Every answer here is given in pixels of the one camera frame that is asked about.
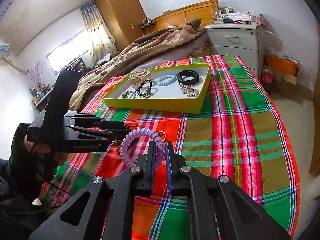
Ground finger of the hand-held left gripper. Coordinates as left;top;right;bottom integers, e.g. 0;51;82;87
67;124;133;142
66;112;125;130

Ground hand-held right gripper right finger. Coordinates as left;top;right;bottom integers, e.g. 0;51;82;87
165;141;292;240

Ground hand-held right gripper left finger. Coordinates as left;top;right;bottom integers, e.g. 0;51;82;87
29;141;157;240

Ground dark beaded chain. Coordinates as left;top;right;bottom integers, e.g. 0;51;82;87
111;124;167;155

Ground purple spiral hair tie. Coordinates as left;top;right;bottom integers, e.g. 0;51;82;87
119;127;165;168

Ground grey hair tie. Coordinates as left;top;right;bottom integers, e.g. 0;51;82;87
120;90;138;100

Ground black hair tie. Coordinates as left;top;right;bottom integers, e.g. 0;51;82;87
135;79;159;98

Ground yellow-green cardboard box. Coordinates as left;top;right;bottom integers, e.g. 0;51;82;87
102;62;211;115

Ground cream hair claw clip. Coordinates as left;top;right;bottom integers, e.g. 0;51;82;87
128;70;152;88

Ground light blue spiral hair tie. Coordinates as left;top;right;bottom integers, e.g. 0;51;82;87
157;73;176;87

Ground gold chain bracelet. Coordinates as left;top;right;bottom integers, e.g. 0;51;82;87
179;84;200;97

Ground black wristband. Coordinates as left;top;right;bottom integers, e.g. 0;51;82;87
176;69;200;85

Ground person's left forearm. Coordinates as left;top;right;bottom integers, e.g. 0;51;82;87
0;124;58;205

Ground person's left hand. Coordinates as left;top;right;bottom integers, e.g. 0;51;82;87
24;134;69;167

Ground shelf of small bottles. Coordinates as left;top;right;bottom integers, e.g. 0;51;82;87
29;82;54;112

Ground dry branches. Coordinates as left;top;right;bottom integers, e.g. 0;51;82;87
26;61;47;85

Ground plaid cloth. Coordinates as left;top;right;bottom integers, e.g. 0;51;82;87
41;54;300;240

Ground mauve quilt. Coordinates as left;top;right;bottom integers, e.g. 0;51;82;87
110;30;210;80

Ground pack of water bottles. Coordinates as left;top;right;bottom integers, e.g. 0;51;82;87
0;44;12;57

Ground brown patterned blanket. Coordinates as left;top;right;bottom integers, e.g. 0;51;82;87
69;17;207;108

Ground dotted curtain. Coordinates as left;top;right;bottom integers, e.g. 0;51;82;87
79;0;117;65

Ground person's black jacket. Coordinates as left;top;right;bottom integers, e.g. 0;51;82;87
0;159;63;240

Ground tall wooden wardrobe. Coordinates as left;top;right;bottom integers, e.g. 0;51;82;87
95;0;148;52

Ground cola bottle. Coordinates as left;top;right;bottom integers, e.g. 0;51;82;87
261;60;275;94

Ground grey nightstand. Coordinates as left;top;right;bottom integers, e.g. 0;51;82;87
204;22;265;73

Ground wooden headboard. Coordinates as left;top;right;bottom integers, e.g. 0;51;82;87
144;0;219;34

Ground orange cardboard box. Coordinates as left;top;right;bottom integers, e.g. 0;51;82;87
269;54;303;85

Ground clear glass cup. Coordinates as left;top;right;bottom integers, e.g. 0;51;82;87
210;9;223;24

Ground clear plastic bag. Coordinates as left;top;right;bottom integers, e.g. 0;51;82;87
265;29;288;55

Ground pile of nightstand clutter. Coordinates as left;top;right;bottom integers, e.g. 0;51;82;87
222;7;265;26

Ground black cable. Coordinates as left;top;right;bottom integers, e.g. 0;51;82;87
32;180;75;214

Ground power strip with cables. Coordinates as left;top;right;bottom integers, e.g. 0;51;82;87
139;17;157;28

